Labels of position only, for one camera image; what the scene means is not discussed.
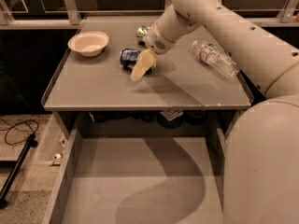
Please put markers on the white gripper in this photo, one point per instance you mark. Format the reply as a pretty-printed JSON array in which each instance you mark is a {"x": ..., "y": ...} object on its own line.
[{"x": 156, "y": 41}]

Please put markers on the crushed green soda can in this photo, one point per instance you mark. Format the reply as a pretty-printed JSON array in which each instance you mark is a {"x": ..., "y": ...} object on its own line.
[{"x": 142, "y": 30}]

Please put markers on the silver metal railing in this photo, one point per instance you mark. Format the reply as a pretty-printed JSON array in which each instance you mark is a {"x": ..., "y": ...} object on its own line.
[{"x": 62, "y": 16}]

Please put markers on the clear plastic water bottle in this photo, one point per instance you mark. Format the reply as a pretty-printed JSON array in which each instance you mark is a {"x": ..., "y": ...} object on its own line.
[{"x": 216, "y": 58}]

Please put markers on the black stand leg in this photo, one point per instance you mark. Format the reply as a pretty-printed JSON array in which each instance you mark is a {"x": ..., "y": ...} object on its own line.
[{"x": 14, "y": 167}]

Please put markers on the open grey top drawer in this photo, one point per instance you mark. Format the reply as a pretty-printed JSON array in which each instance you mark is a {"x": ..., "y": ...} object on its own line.
[{"x": 159, "y": 178}]

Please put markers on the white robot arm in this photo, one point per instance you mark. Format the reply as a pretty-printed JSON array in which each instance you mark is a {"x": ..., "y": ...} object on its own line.
[{"x": 261, "y": 169}]

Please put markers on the grey cabinet with flat top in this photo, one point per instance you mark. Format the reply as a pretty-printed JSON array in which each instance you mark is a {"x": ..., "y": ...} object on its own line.
[{"x": 179, "y": 80}]

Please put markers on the white paper bowl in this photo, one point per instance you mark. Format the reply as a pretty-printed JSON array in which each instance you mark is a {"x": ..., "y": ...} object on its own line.
[{"x": 88, "y": 44}]

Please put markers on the blue pepsi can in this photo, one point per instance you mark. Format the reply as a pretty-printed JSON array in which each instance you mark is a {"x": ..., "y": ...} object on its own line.
[{"x": 128, "y": 58}]

